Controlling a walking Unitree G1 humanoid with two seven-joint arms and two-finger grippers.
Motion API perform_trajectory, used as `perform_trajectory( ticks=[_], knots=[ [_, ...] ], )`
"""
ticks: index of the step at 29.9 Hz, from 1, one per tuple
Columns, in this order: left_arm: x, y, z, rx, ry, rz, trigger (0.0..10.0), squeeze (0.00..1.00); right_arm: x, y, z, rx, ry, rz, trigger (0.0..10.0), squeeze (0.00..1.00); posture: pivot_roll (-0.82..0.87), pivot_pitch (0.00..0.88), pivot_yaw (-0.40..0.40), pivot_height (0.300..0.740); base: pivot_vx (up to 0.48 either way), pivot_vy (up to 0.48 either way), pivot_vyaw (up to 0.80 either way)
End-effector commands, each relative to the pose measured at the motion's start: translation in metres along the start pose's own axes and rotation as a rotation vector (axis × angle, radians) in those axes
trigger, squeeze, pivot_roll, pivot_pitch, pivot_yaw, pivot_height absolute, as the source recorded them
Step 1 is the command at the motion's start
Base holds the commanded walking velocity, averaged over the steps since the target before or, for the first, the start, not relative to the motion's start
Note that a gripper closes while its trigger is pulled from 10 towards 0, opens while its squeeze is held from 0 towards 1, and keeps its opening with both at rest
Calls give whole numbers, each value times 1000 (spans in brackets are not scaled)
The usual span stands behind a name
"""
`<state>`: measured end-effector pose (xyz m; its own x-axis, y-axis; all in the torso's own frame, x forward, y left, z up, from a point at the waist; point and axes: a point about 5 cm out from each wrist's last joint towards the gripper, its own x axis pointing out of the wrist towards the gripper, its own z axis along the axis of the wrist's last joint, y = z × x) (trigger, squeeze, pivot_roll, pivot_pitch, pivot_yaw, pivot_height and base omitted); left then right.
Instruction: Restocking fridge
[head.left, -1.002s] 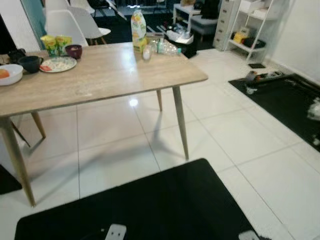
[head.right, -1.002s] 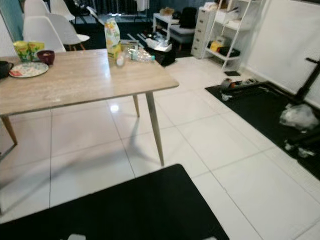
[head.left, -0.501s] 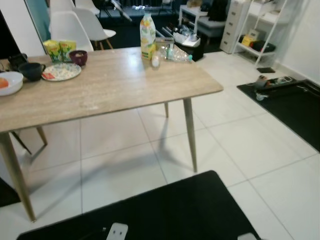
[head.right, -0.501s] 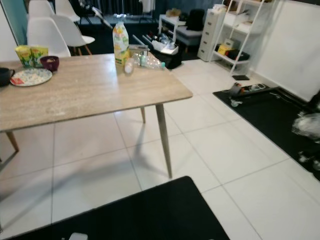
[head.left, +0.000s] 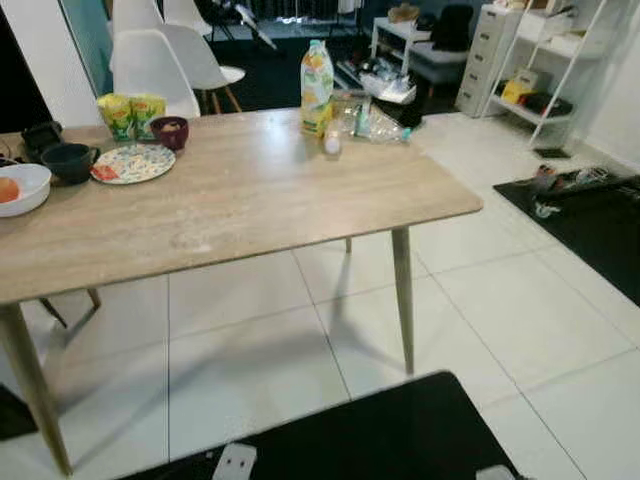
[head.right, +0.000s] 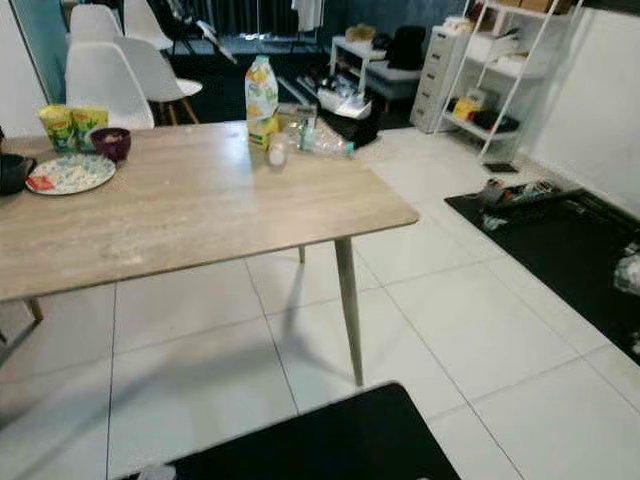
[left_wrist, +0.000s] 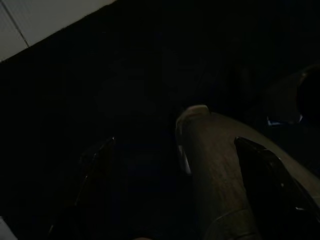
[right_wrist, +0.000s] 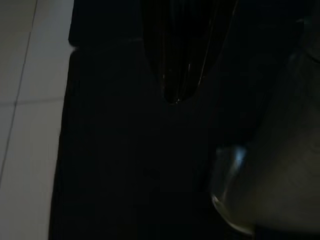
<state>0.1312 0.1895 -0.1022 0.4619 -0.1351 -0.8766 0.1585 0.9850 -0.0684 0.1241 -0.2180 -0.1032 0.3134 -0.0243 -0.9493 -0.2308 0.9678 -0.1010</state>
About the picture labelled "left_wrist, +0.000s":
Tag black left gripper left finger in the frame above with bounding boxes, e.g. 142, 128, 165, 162
30, 136, 117, 240

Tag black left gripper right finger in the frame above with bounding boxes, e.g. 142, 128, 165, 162
234, 136, 320, 240

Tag black floor mat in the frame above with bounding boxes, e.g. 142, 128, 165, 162
0, 0, 320, 240

